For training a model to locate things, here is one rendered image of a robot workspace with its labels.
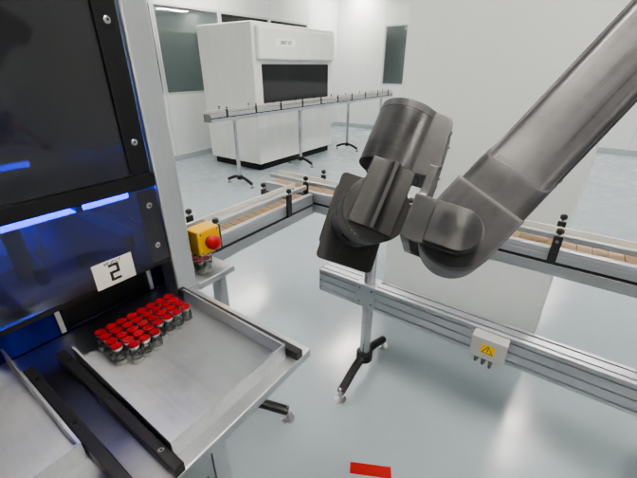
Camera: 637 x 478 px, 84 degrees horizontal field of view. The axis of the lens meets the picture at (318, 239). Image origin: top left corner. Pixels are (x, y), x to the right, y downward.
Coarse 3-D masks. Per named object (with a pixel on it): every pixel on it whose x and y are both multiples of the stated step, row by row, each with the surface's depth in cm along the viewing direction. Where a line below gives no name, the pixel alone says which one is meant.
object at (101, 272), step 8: (120, 256) 78; (128, 256) 79; (104, 264) 75; (120, 264) 78; (128, 264) 80; (96, 272) 74; (104, 272) 76; (120, 272) 79; (128, 272) 80; (96, 280) 75; (104, 280) 76; (120, 280) 79; (104, 288) 77
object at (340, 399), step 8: (376, 344) 186; (384, 344) 200; (360, 360) 174; (368, 360) 176; (352, 368) 171; (352, 376) 169; (344, 384) 166; (344, 392) 165; (336, 400) 167; (344, 400) 167
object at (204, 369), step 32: (224, 320) 83; (96, 352) 75; (160, 352) 75; (192, 352) 75; (224, 352) 75; (256, 352) 75; (128, 384) 67; (160, 384) 67; (192, 384) 67; (224, 384) 67; (160, 416) 61; (192, 416) 61
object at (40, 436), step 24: (0, 384) 67; (24, 384) 67; (0, 408) 62; (24, 408) 62; (48, 408) 59; (0, 432) 58; (24, 432) 58; (48, 432) 58; (72, 432) 55; (0, 456) 55; (24, 456) 55; (48, 456) 55; (72, 456) 53
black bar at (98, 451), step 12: (24, 372) 68; (36, 372) 68; (36, 384) 65; (48, 384) 65; (48, 396) 62; (60, 396) 63; (60, 408) 60; (72, 420) 58; (84, 432) 56; (84, 444) 55; (96, 444) 55; (96, 456) 53; (108, 456) 53; (108, 468) 51; (120, 468) 51
